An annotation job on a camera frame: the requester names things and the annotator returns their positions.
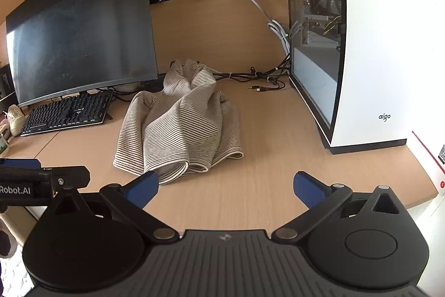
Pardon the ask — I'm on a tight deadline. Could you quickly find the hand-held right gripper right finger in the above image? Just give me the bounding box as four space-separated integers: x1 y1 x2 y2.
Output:
272 171 409 244

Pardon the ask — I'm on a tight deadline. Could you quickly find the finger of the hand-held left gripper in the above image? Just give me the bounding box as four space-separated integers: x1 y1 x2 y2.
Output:
0 158 42 170
49 165 90 194

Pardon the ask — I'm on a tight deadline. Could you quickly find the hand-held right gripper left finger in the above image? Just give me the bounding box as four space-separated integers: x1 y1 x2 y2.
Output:
51 171 179 245

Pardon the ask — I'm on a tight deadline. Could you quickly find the beige striped garment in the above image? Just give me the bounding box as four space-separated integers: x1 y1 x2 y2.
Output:
113 58 245 185

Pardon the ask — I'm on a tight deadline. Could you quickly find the person's left hand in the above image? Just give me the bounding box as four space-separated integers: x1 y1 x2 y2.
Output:
0 213 19 260

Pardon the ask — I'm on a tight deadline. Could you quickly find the white sneaker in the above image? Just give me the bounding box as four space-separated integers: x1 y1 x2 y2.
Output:
3 104 27 137

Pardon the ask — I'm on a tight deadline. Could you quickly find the black keyboard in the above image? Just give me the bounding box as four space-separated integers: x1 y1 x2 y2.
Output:
20 89 115 138

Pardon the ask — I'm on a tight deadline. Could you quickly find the white box red stripe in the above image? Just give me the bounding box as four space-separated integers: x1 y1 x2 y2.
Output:
412 131 445 198

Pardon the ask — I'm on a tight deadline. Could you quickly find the black computer monitor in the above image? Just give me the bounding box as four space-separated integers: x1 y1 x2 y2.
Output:
5 0 164 108

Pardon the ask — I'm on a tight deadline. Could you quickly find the white computer tower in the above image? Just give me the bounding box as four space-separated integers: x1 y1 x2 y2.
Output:
284 0 445 155

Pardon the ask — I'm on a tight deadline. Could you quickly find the black audio jack cable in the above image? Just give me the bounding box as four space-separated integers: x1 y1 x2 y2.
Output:
248 76 286 93

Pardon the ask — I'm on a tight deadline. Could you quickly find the black cable bundle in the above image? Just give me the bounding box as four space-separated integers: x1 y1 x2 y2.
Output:
209 53 291 82

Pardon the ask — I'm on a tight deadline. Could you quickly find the white power cable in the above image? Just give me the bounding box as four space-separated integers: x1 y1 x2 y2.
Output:
234 0 293 56

